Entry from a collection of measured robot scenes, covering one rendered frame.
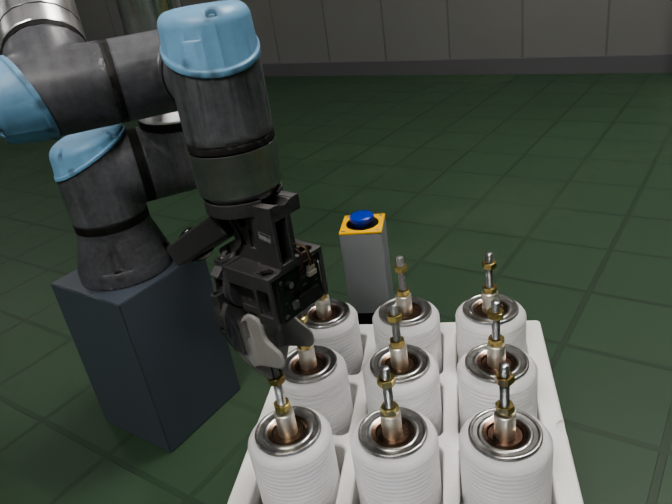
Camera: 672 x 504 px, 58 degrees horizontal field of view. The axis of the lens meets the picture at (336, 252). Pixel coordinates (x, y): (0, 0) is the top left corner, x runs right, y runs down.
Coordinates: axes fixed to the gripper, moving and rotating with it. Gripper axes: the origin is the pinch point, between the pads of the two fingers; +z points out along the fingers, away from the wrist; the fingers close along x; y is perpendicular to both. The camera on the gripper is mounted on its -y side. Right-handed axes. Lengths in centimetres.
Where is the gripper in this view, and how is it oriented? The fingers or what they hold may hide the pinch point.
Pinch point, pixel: (268, 361)
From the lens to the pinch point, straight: 65.5
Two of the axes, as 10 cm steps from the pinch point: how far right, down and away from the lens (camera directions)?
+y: 7.7, 2.0, -6.1
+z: 1.4, 8.8, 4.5
